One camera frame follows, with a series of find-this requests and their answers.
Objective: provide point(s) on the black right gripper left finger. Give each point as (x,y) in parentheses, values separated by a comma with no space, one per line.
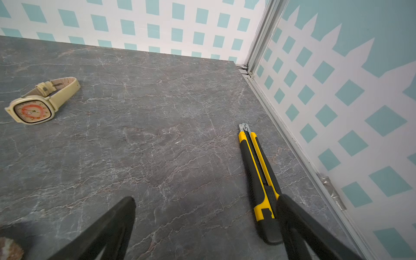
(106,239)

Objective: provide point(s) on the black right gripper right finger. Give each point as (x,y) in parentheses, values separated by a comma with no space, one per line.
(299,230)

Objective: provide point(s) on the cream square dial watch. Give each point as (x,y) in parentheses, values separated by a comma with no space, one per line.
(41,104)

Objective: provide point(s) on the yellow black utility knife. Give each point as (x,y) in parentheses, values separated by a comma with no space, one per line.
(264,189)

